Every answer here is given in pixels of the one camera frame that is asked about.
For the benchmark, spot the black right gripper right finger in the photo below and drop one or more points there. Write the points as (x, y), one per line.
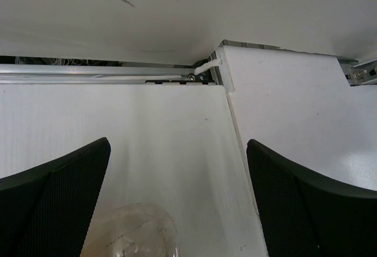
(304, 213)

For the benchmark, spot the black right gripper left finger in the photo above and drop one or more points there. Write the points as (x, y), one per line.
(47, 210)

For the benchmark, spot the clear plastic bottle white cap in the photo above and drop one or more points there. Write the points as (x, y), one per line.
(141, 229)

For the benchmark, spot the white foam board panel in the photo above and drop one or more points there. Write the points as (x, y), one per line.
(301, 106)

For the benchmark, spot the aluminium frame rail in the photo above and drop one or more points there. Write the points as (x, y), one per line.
(54, 74)

